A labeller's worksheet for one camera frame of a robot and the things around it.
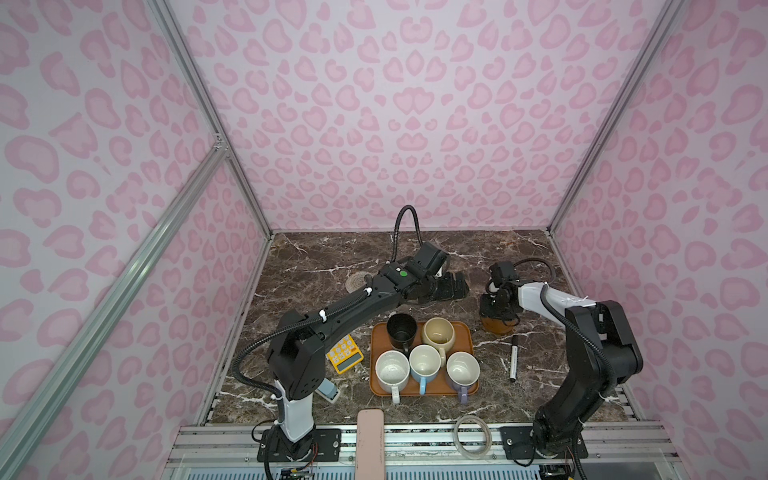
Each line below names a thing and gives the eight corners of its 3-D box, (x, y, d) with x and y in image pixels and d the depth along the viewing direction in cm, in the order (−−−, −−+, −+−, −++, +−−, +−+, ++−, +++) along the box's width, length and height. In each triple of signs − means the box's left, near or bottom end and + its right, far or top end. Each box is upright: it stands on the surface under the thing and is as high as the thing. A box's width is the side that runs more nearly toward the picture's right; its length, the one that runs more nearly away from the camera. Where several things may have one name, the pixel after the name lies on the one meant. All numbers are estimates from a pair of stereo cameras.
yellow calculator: (338, 377, 86) (337, 375, 84) (324, 354, 90) (323, 351, 89) (366, 358, 89) (365, 355, 88) (350, 336, 94) (350, 334, 92)
